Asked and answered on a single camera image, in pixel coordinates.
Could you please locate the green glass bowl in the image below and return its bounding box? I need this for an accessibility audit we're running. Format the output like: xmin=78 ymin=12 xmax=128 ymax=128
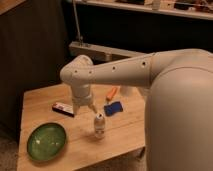
xmin=26 ymin=123 xmax=67 ymax=162

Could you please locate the blue sponge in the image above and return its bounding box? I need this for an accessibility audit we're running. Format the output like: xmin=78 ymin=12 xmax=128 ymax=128
xmin=104 ymin=101 xmax=123 ymax=116

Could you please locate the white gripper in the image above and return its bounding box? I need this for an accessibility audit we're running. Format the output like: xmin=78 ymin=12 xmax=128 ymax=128
xmin=72 ymin=92 xmax=98 ymax=115

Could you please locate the orange marker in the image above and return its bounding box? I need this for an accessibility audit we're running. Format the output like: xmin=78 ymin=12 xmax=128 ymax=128
xmin=106 ymin=87 xmax=118 ymax=101

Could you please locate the small white bottle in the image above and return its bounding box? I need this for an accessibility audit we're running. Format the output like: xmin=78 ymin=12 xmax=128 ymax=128
xmin=94 ymin=114 xmax=105 ymax=139

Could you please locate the grey metal rail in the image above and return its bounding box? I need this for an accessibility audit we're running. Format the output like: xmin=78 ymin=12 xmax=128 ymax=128
xmin=69 ymin=41 xmax=141 ymax=62

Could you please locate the thin metal pole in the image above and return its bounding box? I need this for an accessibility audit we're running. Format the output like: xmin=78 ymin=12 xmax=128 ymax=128
xmin=72 ymin=0 xmax=83 ymax=46

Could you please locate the black and white eraser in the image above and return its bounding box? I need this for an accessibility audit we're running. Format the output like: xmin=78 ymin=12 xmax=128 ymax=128
xmin=52 ymin=102 xmax=74 ymax=117

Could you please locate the white shelf board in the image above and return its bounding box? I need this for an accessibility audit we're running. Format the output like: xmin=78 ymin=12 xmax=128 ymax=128
xmin=75 ymin=0 xmax=213 ymax=21

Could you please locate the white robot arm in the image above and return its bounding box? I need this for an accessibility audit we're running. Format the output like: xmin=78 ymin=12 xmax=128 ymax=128
xmin=60 ymin=49 xmax=213 ymax=171

